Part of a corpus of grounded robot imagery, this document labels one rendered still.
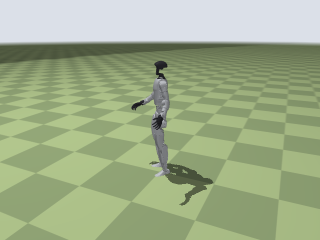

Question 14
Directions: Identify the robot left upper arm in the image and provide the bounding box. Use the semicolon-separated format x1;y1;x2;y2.
159;80;170;106

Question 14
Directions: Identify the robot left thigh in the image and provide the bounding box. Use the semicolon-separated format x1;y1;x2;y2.
154;119;167;151

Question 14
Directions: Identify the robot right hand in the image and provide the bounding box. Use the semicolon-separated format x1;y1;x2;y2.
131;100;145;110

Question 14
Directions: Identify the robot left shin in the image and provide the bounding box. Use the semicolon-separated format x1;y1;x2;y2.
158;145;168;172

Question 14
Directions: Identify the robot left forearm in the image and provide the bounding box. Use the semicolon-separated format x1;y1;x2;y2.
160;99;170;119

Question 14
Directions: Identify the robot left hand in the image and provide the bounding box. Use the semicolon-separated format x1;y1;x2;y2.
152;114;163;130

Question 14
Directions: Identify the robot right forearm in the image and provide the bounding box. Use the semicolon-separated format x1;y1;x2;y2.
142;93;154;105

